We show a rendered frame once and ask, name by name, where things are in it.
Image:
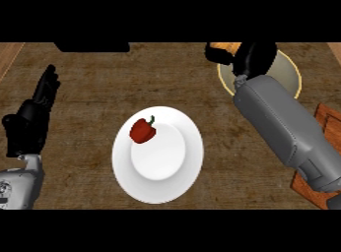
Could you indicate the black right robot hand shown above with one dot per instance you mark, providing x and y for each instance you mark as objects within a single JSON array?
[{"x": 253, "y": 59}]

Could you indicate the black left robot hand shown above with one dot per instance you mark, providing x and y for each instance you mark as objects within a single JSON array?
[{"x": 29, "y": 124}]

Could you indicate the golden brown croissant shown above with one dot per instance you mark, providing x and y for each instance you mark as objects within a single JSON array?
[{"x": 225, "y": 47}]

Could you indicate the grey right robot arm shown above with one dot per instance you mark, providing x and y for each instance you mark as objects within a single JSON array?
[{"x": 289, "y": 134}]

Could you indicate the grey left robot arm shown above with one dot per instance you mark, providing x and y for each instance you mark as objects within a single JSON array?
[{"x": 10, "y": 190}]

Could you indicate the pale bowl with yellow rim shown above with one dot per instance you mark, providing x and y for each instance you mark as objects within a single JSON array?
[{"x": 286, "y": 77}]

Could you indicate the white plate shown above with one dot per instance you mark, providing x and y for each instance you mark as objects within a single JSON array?
[{"x": 157, "y": 154}]

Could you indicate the red bell pepper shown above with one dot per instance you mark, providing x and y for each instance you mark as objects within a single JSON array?
[{"x": 142, "y": 130}]

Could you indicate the brown wooden cutting board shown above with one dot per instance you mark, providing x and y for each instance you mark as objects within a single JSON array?
[{"x": 334, "y": 144}]

